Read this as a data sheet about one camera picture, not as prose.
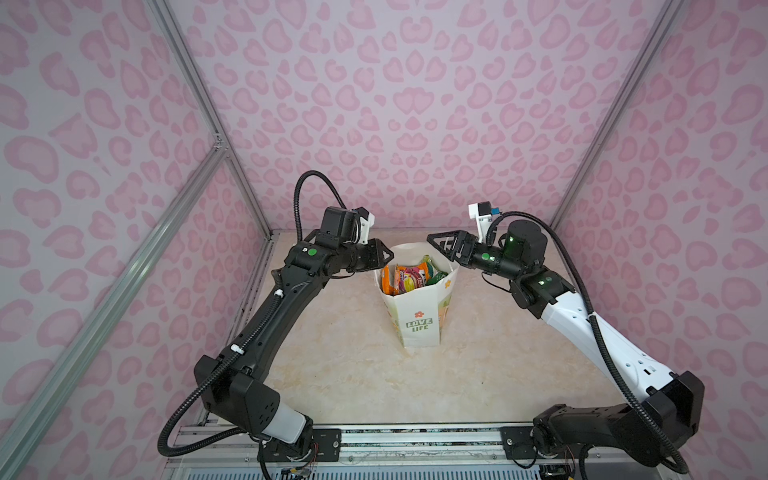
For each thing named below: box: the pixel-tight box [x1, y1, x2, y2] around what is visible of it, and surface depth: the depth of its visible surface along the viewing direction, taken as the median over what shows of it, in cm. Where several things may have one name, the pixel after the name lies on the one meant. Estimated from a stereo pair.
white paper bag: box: [374, 242, 459, 348], surface depth 82 cm
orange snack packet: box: [381, 265, 397, 297], surface depth 81 cm
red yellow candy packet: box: [394, 266, 426, 293], surface depth 84 cm
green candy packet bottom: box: [417, 254, 449, 286], surface depth 88 cm
